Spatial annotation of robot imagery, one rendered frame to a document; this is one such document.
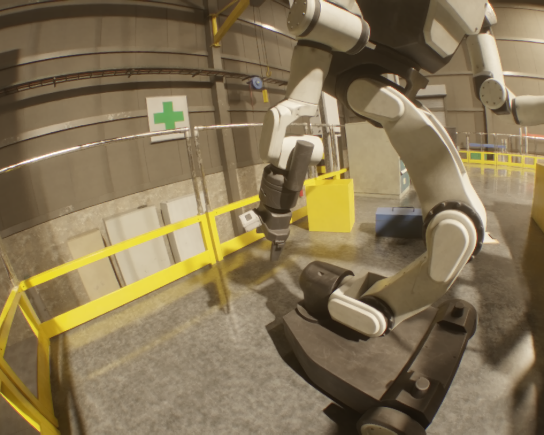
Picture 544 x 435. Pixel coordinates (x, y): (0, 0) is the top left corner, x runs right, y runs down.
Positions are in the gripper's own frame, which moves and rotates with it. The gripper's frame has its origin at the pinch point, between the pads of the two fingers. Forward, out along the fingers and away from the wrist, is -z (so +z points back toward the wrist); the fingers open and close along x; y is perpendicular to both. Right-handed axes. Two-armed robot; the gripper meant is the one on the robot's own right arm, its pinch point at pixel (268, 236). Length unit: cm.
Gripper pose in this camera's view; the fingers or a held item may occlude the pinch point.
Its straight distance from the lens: 60.2
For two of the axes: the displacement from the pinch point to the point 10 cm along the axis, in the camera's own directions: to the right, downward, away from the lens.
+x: 3.5, 5.8, -7.4
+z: 1.9, -8.2, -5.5
